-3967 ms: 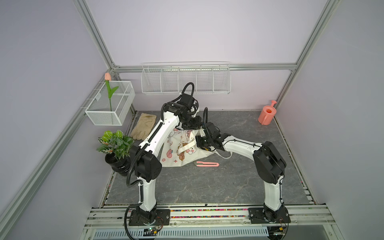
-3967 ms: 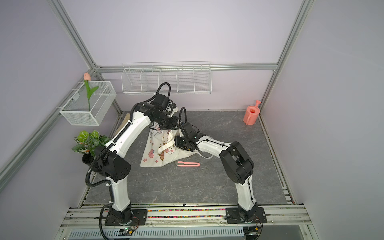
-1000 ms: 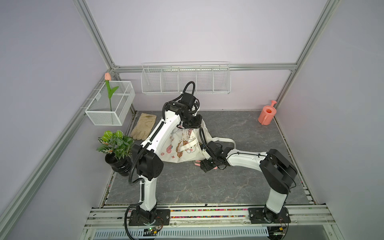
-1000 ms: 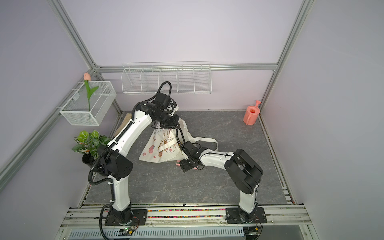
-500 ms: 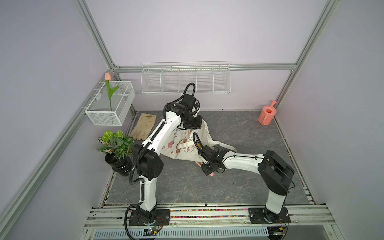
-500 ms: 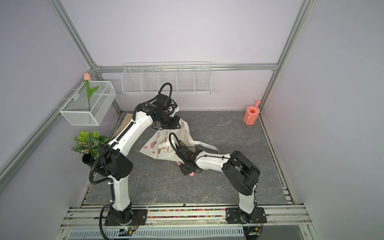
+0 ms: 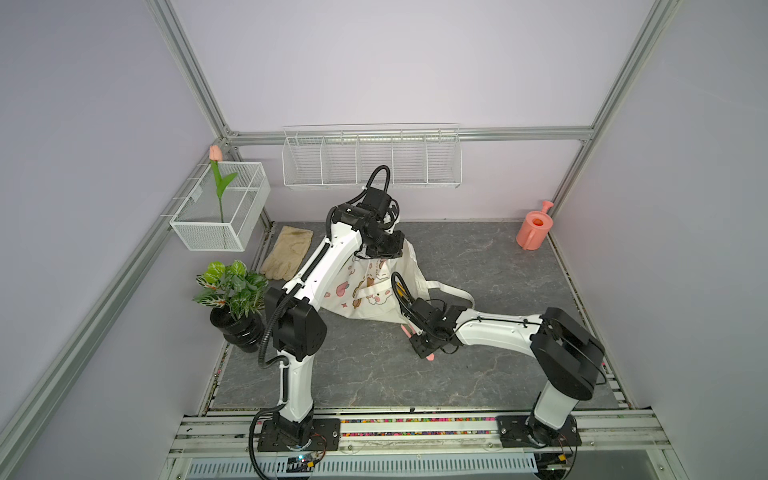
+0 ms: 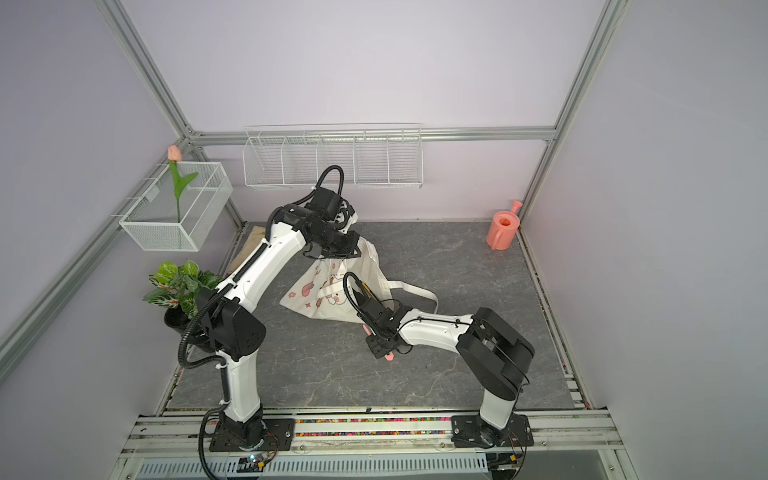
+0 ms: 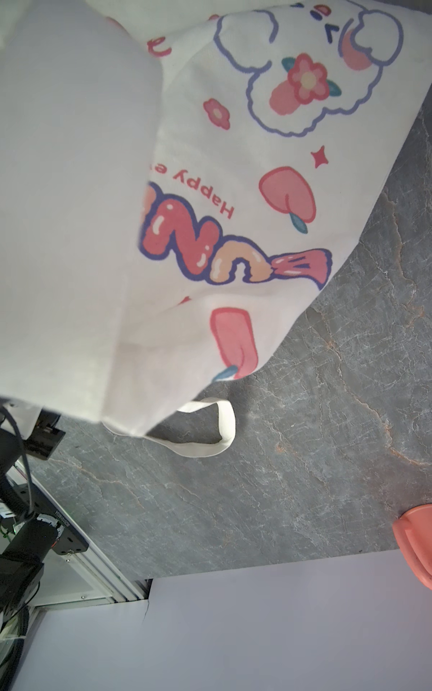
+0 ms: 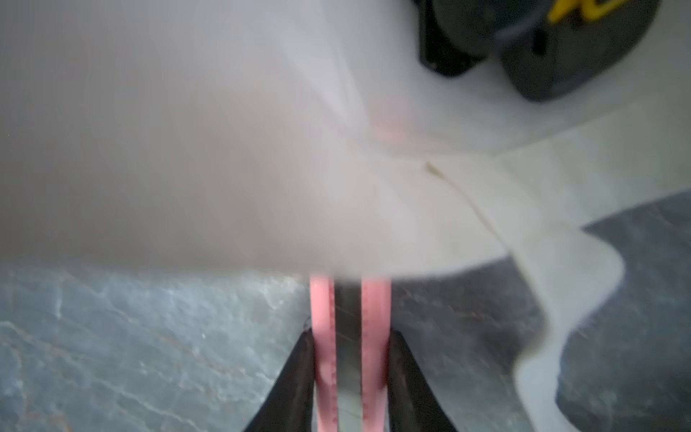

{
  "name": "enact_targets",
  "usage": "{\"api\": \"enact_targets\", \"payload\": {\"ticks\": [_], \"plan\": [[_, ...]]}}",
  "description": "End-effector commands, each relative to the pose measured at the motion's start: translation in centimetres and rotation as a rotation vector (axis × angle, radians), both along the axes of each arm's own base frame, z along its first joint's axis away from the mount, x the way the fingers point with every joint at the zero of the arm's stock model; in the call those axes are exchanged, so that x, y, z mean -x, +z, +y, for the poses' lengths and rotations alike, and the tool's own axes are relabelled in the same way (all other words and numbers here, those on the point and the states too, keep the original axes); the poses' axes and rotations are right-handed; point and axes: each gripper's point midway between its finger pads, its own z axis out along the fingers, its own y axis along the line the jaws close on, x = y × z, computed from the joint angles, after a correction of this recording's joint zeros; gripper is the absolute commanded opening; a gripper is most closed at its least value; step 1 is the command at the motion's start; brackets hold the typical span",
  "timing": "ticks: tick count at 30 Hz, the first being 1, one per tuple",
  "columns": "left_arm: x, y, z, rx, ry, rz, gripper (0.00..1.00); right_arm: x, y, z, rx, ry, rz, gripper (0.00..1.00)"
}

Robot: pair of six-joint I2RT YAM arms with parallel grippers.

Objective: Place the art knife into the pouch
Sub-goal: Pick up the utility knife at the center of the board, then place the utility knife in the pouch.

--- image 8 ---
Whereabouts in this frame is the pink utility knife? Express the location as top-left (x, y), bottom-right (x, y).
top-left (363, 325), bottom-right (394, 361)

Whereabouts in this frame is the white cartoon tote bag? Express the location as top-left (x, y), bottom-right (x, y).
top-left (279, 236), bottom-right (439, 324)

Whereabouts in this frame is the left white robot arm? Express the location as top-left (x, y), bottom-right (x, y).
top-left (177, 165), bottom-right (359, 444)

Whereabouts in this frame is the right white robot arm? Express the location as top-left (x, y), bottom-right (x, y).
top-left (342, 272), bottom-right (535, 449)

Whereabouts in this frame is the pink watering can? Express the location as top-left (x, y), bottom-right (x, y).
top-left (486, 201), bottom-right (523, 251)

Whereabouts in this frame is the green potted plant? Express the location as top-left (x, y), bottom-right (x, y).
top-left (142, 260), bottom-right (222, 333)

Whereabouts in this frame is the pink artificial tulip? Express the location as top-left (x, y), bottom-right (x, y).
top-left (167, 145), bottom-right (198, 223)

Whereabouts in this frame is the white wire wall shelf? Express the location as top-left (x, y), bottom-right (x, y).
top-left (242, 123), bottom-right (424, 188)

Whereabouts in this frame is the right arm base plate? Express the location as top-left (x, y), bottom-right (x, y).
top-left (451, 413), bottom-right (534, 449)

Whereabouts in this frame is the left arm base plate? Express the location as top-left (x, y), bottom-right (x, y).
top-left (209, 416), bottom-right (296, 452)

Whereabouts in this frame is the white vented cable tray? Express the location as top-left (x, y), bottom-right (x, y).
top-left (134, 452), bottom-right (490, 479)

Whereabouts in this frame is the white wire basket left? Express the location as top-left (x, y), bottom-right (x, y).
top-left (119, 161), bottom-right (233, 252)

